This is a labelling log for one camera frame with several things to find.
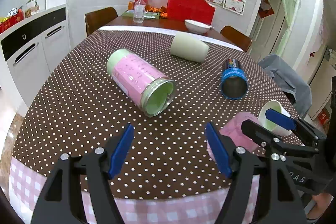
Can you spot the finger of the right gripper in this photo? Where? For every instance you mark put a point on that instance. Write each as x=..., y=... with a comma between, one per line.
x=269, y=141
x=306, y=133

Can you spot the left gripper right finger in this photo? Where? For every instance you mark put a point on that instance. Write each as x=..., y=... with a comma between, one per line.
x=277, y=199

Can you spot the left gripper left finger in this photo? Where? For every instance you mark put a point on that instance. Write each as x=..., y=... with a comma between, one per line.
x=60, y=200

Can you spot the small pink glass cup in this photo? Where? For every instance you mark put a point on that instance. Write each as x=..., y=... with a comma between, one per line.
x=233, y=130

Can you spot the blue black metal cup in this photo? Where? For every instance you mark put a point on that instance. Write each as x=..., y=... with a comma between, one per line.
x=234, y=83

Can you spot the cream plastic cup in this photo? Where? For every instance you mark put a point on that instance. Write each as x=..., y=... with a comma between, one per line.
x=187, y=47

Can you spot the pink checkered tablecloth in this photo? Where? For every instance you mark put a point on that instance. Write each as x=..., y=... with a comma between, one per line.
x=25, y=186

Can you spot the grey jacket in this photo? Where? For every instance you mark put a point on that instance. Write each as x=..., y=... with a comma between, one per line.
x=294, y=87

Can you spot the right wooden chair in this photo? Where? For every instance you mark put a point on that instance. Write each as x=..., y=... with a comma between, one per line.
x=236, y=37

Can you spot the wooden chair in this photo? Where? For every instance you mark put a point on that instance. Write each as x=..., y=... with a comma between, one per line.
x=96, y=19
x=236, y=37

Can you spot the large pink green jar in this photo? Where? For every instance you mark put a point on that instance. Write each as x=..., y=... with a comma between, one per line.
x=149, y=89

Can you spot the red door decoration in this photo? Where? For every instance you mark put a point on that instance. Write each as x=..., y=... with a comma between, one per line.
x=265, y=9

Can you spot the white ceramic bowl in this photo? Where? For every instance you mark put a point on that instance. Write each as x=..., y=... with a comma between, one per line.
x=197, y=27

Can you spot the brown polka dot tablecloth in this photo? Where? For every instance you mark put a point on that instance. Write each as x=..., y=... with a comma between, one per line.
x=80, y=107

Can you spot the red gift bag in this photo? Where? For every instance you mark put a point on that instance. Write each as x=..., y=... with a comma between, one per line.
x=197, y=10

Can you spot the white cabinet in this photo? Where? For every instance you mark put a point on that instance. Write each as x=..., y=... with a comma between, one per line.
x=33, y=48

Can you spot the orange snack pile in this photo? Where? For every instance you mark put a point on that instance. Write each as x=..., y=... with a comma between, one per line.
x=162, y=11

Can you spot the clear spray bottle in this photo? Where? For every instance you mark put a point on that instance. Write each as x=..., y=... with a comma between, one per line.
x=138, y=14

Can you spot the left wooden chair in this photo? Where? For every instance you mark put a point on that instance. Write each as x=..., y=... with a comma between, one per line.
x=96, y=19

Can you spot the potted green plant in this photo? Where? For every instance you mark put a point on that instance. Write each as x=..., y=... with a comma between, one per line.
x=33, y=8

